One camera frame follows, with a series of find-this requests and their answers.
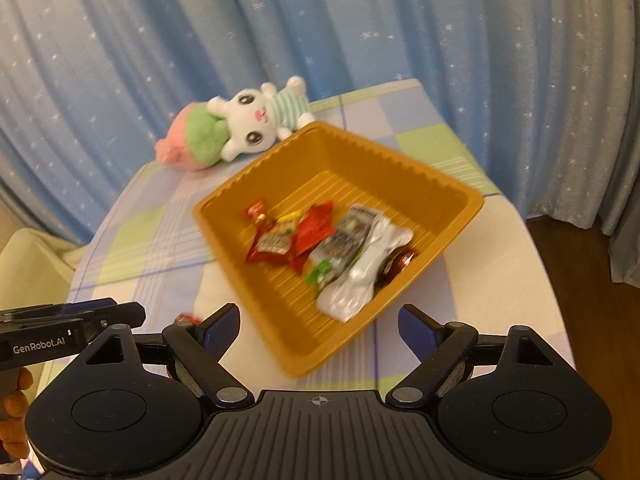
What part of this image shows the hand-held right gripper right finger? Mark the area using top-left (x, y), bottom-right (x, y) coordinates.
top-left (385, 303), bottom-right (556, 409)

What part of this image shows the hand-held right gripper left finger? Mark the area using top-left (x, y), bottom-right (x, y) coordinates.
top-left (84, 302), bottom-right (254, 409)

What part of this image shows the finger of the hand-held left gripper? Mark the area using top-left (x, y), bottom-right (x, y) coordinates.
top-left (0, 298), bottom-right (120, 318)
top-left (0, 302), bottom-right (147, 335)

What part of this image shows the red printed snack packet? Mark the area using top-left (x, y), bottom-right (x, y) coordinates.
top-left (245, 219), bottom-right (301, 266)

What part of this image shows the silver dark-print snack packet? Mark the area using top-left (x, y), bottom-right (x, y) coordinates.
top-left (309, 205), bottom-right (381, 266)

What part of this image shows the orange plastic tray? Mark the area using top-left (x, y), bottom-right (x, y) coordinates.
top-left (192, 121), bottom-right (485, 380)

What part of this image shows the person's left hand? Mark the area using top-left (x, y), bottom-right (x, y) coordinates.
top-left (0, 366), bottom-right (35, 461)

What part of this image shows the cream cushioned chair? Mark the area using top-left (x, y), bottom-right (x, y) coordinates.
top-left (0, 227), bottom-right (88, 311)

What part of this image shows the dark red wrapped candy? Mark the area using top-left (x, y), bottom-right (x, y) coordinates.
top-left (377, 247), bottom-right (417, 283)

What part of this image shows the pink green plush toy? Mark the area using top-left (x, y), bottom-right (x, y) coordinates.
top-left (154, 102), bottom-right (231, 173)

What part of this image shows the white bunny plush toy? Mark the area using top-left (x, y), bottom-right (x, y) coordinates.
top-left (206, 76), bottom-right (316, 163)

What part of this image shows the blue star curtain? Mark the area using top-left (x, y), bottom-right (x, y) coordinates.
top-left (0, 0), bottom-right (640, 246)

